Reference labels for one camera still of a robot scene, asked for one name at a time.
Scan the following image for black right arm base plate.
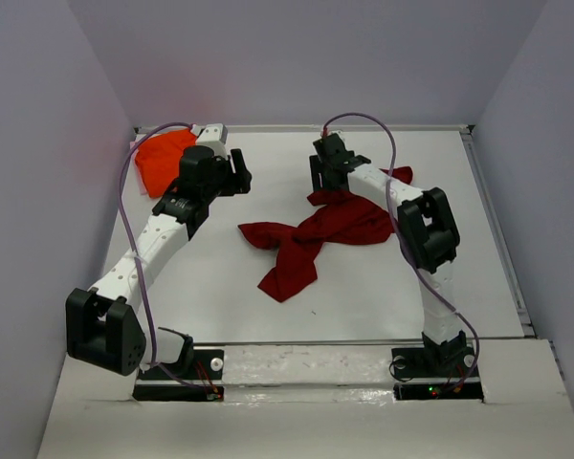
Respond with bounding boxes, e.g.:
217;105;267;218
388;347;484;402

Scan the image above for right side aluminium rail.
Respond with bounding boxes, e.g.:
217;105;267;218
460;124;538;339

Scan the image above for orange t shirt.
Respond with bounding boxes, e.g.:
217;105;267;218
134;129;196;199

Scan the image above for white front panel board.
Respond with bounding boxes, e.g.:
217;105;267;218
39;339;574;458

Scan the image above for dark red t shirt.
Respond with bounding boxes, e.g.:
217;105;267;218
238;190;394;302

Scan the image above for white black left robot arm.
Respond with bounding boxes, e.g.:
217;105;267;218
65;145;252;378

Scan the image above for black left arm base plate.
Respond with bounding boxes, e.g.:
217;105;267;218
132;347;225;403

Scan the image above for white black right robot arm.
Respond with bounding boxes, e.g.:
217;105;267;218
309;133;478;381

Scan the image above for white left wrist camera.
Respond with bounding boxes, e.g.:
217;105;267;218
192;123;229;157

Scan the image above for white table edge rail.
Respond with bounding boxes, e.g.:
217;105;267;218
132;123;475;133

